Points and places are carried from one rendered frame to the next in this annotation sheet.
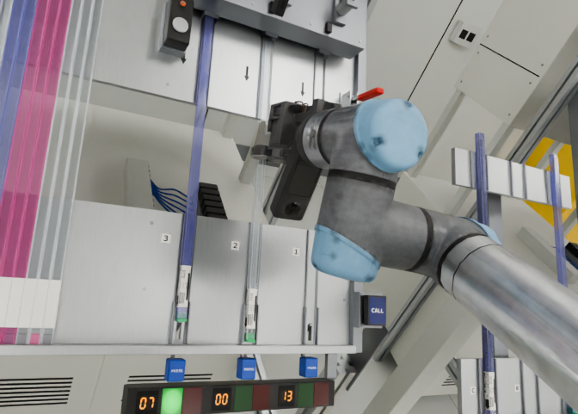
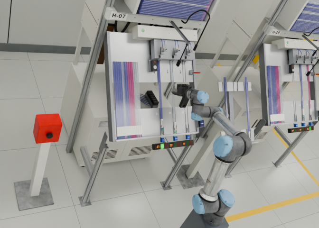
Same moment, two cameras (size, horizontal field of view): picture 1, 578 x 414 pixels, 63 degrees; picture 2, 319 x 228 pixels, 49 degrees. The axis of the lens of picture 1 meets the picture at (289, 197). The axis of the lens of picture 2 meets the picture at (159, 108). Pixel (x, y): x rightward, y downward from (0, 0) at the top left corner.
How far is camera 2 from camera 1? 1.76 m
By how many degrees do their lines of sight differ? 13
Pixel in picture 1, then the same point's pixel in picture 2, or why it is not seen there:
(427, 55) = not seen: outside the picture
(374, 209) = (201, 109)
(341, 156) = (195, 101)
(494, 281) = (219, 119)
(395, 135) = (203, 98)
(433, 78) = (220, 7)
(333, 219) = (194, 111)
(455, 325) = not seen: hidden behind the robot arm
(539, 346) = (223, 127)
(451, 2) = not seen: outside the picture
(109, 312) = (149, 130)
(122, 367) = (130, 145)
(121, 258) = (149, 119)
